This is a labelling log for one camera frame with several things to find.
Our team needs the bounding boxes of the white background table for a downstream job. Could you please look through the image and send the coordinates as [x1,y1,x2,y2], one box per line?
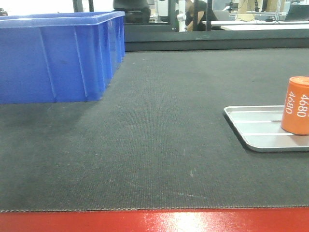
[211,20,309,31]

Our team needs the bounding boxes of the laptop on background table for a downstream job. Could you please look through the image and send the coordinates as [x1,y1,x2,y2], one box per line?
[284,4,309,21]

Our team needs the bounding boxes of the orange cylindrical capacitor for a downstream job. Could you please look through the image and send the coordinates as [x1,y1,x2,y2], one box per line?
[281,76,309,135]

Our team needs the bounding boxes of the black conveyor belt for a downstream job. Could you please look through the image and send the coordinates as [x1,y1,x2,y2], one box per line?
[0,48,309,211]

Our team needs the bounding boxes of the person in white shirt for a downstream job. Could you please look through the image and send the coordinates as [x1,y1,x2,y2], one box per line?
[113,0,151,24]

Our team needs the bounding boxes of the red conveyor front edge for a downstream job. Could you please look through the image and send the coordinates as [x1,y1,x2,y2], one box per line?
[0,207,309,232]

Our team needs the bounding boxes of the silver metal tray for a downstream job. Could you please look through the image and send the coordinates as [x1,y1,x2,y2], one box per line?
[224,105,309,152]

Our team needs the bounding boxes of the person in black shirt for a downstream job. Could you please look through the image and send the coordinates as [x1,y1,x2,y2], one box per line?
[185,0,218,32]

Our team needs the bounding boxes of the blue plastic crate on conveyor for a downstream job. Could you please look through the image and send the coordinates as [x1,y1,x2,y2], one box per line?
[0,12,125,104]

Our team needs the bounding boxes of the black conveyor rear rail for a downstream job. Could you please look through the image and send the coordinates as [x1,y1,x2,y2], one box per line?
[124,24,309,52]

